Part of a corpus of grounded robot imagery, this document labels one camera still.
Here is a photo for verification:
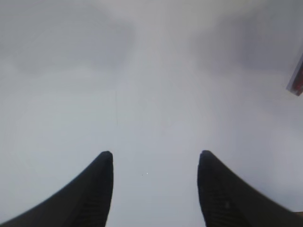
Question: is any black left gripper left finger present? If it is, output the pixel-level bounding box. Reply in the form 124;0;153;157
1;151;113;227

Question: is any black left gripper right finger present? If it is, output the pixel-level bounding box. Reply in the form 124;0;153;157
197;150;303;227

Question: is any red glitter pen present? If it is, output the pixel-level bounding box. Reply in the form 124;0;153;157
286;55;303;96

